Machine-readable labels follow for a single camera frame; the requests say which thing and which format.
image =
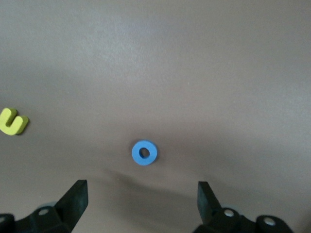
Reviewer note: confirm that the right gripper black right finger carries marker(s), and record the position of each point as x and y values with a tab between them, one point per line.
206	204

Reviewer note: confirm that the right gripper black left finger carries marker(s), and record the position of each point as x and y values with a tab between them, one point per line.
75	201

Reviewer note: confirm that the blue foam letter o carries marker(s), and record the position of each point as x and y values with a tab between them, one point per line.
136	155

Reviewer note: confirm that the yellow foam letter u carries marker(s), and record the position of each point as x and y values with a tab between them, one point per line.
13	127

